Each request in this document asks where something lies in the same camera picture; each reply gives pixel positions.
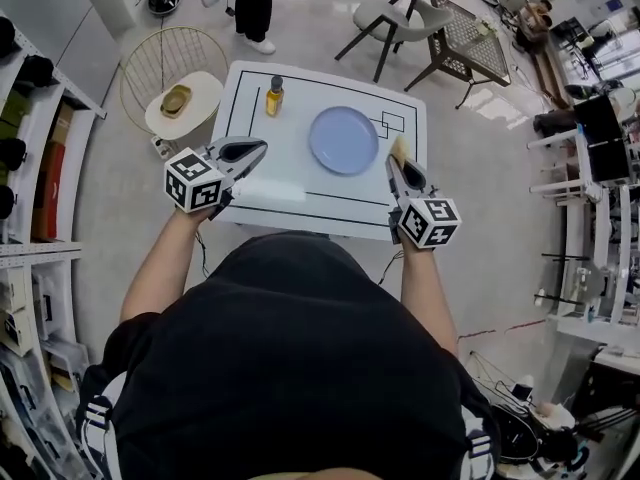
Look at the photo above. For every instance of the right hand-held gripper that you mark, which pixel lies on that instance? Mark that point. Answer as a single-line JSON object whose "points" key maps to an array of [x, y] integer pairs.
{"points": [[430, 223]]}

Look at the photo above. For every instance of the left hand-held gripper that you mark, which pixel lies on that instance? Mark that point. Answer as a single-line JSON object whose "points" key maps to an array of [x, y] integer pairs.
{"points": [[192, 183]]}

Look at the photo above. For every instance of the yellow sponge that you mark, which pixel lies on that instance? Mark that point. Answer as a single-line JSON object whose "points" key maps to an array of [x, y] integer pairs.
{"points": [[399, 148]]}

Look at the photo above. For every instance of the big blue plate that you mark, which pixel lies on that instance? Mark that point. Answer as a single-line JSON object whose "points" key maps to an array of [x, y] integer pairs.
{"points": [[345, 140]]}

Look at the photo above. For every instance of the person's left forearm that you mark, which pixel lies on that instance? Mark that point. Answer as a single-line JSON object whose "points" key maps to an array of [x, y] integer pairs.
{"points": [[160, 263]]}

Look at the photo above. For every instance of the person's right forearm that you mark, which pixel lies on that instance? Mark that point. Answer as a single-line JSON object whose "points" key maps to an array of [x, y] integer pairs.
{"points": [[425, 293]]}

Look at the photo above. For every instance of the yellow liquid bottle black cap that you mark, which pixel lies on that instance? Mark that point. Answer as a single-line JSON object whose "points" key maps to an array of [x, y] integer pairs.
{"points": [[275, 100]]}

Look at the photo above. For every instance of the white power strip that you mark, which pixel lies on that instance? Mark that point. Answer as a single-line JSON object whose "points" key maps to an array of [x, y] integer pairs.
{"points": [[161, 146]]}

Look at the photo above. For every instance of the tan square bowl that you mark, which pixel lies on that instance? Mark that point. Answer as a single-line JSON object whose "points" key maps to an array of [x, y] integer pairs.
{"points": [[176, 100]]}

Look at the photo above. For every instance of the black lattice table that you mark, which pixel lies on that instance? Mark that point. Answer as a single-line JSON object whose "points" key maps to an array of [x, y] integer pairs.
{"points": [[470, 43]]}

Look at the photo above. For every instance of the white metal rack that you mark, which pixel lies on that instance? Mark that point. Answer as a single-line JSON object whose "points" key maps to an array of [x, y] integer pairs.
{"points": [[555, 186]]}

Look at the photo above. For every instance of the grey upholstered chair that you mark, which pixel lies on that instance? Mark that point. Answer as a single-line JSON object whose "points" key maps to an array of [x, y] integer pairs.
{"points": [[400, 18]]}

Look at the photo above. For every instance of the red cardboard box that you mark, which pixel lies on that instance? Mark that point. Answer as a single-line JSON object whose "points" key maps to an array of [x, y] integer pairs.
{"points": [[50, 188]]}

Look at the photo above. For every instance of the black monitor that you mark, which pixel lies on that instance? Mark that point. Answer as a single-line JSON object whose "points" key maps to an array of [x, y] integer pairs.
{"points": [[607, 160], [597, 118]]}

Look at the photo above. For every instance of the white shelf rack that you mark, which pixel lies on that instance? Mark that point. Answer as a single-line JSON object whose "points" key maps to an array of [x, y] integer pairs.
{"points": [[50, 253]]}

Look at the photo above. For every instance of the person's black shirt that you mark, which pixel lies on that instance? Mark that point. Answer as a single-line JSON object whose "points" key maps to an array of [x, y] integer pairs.
{"points": [[290, 368]]}

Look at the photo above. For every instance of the row of black caps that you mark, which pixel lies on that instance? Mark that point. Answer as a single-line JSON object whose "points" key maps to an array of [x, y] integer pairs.
{"points": [[37, 70]]}

